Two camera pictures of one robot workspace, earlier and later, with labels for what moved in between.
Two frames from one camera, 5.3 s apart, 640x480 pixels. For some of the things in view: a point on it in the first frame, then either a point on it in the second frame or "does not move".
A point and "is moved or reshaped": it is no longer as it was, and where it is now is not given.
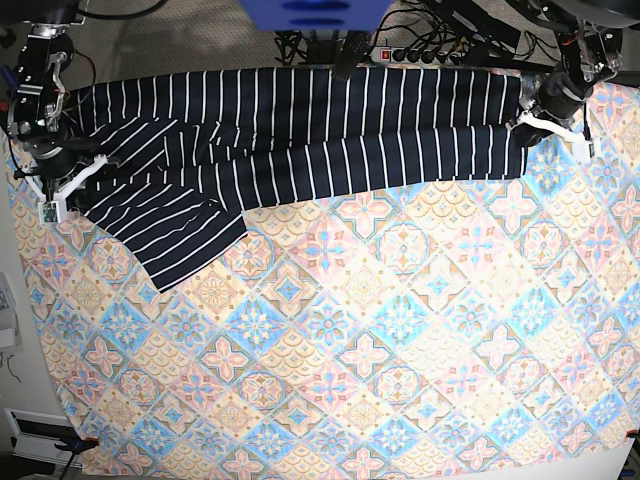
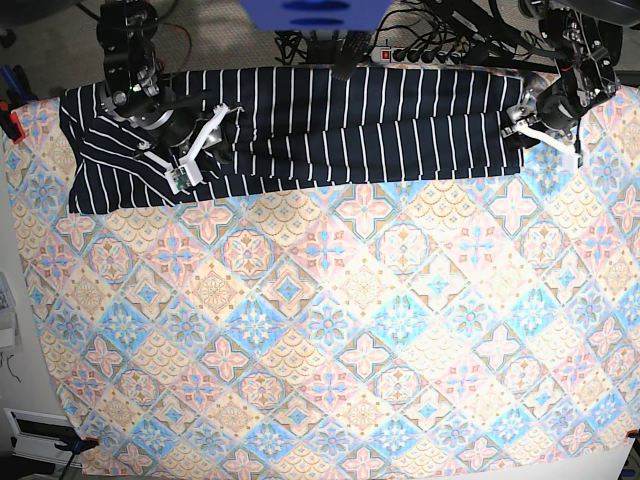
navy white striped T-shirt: (184, 152) is moved or reshaped
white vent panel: (37, 433) does not move
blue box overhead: (316, 15) does not move
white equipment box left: (10, 337) does not move
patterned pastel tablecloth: (446, 330) does not move
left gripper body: (56, 158) -> (187, 118)
